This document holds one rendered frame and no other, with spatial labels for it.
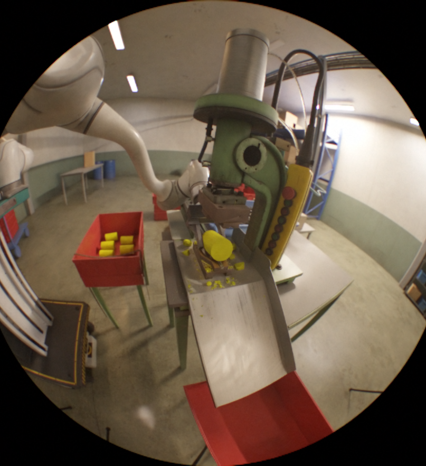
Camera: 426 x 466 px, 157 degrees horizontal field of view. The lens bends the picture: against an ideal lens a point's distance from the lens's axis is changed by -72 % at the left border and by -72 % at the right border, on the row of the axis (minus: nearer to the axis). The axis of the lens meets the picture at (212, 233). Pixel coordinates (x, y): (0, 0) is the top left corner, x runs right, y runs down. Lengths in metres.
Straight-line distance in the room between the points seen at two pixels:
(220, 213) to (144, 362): 1.28
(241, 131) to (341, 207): 5.53
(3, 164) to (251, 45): 1.01
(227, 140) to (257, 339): 0.54
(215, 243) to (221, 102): 0.35
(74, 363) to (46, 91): 1.23
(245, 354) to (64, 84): 0.64
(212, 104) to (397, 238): 5.32
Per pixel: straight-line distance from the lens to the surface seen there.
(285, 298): 0.59
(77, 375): 1.22
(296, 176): 0.51
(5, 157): 0.97
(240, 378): 0.51
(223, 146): 0.38
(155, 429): 1.40
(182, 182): 0.65
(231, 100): 0.34
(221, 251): 0.45
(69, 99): 0.26
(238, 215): 0.38
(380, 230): 5.43
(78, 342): 1.28
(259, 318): 0.51
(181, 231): 0.70
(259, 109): 0.35
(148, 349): 1.43
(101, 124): 0.45
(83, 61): 0.25
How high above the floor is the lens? 1.35
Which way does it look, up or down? 29 degrees down
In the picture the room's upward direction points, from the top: 9 degrees clockwise
